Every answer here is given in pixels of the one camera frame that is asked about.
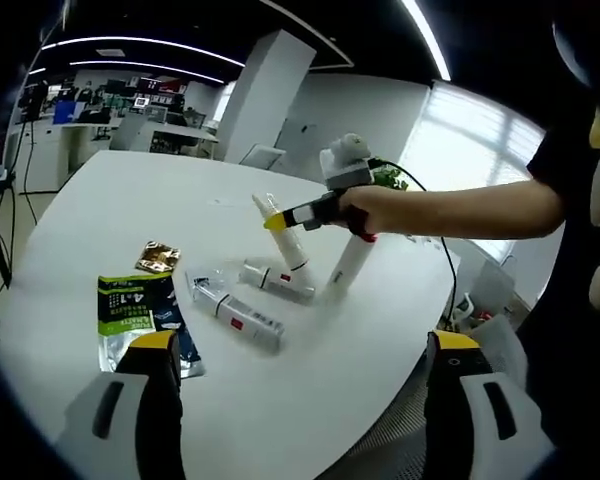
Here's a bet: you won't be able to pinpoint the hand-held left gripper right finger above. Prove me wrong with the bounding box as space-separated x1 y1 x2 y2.
423 329 561 480

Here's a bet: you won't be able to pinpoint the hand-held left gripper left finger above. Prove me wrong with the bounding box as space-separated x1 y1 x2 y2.
54 329 185 480

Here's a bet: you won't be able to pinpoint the tall white red-collared bottle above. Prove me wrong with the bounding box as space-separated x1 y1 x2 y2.
321 230 380 305

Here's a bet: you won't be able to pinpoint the small white red-label bottle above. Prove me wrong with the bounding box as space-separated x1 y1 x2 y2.
238 256 317 304
187 269 287 355

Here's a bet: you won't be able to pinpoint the clear plastic packet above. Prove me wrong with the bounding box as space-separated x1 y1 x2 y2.
184 267 231 306

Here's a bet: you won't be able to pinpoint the green black skincare sachet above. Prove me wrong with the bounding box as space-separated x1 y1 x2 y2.
97 272 181 374

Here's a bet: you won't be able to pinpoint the dark blue skincare sachet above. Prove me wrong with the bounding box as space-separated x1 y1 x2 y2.
154 284 207 380

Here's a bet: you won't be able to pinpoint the gold skincare sachet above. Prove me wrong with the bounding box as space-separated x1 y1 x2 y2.
133 239 184 274

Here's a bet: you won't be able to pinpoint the person's right hand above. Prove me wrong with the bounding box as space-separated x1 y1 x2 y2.
339 187 388 236

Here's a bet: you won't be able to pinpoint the potted green plant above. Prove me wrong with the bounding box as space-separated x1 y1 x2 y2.
373 167 411 192

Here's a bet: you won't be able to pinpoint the grey mesh office chair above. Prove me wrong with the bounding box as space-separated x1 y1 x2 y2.
359 314 531 480

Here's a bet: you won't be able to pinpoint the bright window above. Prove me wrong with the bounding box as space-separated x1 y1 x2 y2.
399 79 551 251

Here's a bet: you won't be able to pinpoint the ceiling light strips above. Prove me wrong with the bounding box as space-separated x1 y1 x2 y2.
27 0 454 84

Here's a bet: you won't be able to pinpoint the white office desk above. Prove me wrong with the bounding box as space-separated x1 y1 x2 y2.
147 122 220 159

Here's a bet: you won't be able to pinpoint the person's black shirt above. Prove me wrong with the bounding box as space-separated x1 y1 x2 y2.
517 0 600 480

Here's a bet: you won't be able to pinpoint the blue screen panel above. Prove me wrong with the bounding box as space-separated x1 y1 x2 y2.
52 99 79 125

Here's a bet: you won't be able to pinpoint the long white counter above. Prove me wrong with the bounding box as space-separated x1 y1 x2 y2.
17 119 104 194

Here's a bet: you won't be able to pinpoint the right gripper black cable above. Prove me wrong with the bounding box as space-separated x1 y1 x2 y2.
372 157 459 334

